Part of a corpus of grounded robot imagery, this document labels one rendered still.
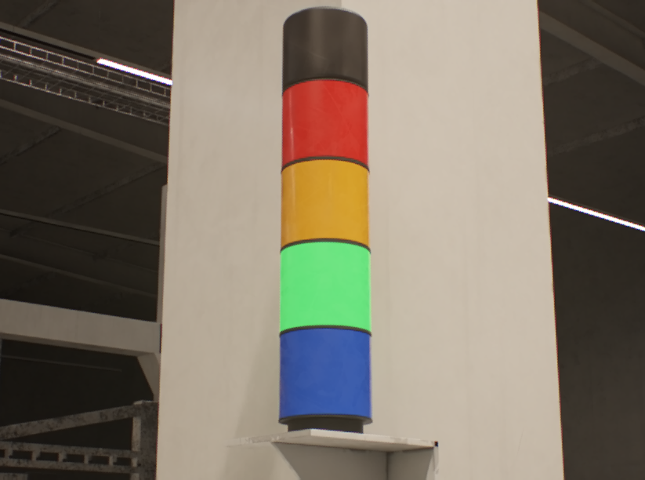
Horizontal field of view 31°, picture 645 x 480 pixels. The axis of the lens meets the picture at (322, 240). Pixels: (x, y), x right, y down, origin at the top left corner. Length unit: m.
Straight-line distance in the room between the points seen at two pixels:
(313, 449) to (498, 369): 0.26
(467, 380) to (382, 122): 0.22
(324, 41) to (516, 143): 0.30
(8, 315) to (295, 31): 11.27
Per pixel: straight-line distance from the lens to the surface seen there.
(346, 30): 0.82
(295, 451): 0.75
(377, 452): 0.80
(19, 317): 12.09
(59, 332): 12.27
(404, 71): 0.98
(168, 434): 1.04
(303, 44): 0.82
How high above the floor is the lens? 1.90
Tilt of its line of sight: 16 degrees up
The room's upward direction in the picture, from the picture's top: straight up
